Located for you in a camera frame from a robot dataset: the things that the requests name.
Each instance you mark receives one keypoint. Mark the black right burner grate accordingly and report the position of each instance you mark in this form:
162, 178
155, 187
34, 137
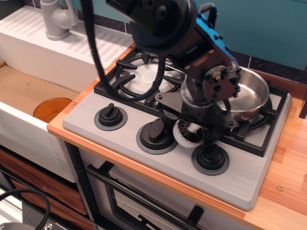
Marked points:
259, 136

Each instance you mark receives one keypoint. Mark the grey toy faucet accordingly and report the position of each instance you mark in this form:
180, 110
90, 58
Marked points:
58, 21

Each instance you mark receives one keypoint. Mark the black middle stove knob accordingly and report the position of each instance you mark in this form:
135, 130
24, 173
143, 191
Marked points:
147, 139

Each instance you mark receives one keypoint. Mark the black burner grate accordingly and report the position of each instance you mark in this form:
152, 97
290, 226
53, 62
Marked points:
259, 136
135, 73

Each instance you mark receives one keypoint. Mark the black stove knob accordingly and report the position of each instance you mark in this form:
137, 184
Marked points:
210, 160
147, 139
110, 118

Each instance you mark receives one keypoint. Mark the oven door with black handle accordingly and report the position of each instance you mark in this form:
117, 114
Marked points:
138, 204

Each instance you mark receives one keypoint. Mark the white toy mushroom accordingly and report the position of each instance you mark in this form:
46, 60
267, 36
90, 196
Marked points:
188, 134

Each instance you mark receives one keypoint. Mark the wooden drawer fronts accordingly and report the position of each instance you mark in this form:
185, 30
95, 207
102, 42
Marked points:
65, 199

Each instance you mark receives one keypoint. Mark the black left burner grate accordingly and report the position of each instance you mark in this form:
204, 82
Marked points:
135, 73

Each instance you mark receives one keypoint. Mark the stainless steel pot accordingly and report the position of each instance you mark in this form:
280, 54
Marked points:
254, 93

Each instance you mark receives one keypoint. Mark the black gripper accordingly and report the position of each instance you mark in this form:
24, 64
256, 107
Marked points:
203, 100

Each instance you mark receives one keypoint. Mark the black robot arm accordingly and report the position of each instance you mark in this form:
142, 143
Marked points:
183, 32

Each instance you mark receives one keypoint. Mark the grey toy stove top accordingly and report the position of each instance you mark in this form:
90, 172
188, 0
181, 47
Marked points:
239, 185

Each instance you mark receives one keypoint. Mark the black left stove knob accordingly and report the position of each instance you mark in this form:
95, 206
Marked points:
110, 118

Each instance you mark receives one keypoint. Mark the black right stove knob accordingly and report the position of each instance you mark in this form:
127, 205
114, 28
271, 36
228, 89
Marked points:
210, 160

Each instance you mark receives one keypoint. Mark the white toy sink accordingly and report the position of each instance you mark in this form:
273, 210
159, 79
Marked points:
34, 69

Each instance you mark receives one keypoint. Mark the orange plastic bowl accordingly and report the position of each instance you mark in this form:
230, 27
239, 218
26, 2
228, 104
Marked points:
49, 109

